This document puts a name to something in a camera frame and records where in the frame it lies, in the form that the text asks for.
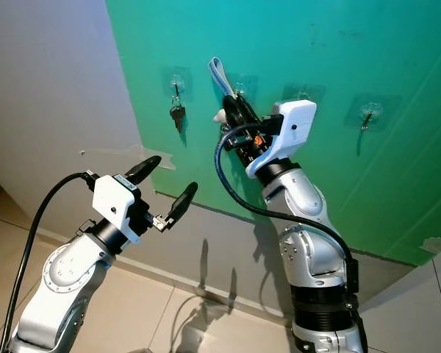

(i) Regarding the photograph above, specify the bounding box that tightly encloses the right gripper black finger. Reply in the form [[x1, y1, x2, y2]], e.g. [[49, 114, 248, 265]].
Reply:
[[221, 93, 260, 138]]

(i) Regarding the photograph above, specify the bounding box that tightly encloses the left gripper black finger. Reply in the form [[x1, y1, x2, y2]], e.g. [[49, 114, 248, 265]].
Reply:
[[126, 155, 162, 185], [168, 182, 198, 225]]

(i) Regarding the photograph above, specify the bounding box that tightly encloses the keychain with white charm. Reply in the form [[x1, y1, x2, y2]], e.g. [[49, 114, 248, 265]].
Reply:
[[207, 56, 237, 139]]

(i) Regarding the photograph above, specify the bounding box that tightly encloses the hanging black key bunch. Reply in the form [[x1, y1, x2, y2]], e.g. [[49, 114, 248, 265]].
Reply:
[[168, 99, 187, 135]]

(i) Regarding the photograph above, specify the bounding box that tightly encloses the torn tape scrap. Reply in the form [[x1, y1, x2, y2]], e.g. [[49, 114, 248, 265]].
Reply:
[[418, 236, 441, 255]]

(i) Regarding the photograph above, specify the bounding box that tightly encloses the clear adhesive wall hook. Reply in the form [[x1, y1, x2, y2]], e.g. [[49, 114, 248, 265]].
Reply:
[[347, 93, 387, 134], [161, 65, 190, 101], [231, 73, 253, 97], [282, 83, 315, 104]]

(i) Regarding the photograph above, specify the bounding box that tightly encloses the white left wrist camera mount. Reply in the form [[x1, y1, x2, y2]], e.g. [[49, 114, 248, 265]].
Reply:
[[91, 174, 141, 246]]

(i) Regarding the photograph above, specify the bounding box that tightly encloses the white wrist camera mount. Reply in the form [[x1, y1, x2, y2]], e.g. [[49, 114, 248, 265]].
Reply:
[[91, 174, 141, 246], [245, 99, 318, 180]]

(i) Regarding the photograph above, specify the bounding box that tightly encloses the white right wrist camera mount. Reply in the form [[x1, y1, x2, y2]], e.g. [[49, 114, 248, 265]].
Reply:
[[245, 99, 318, 180]]

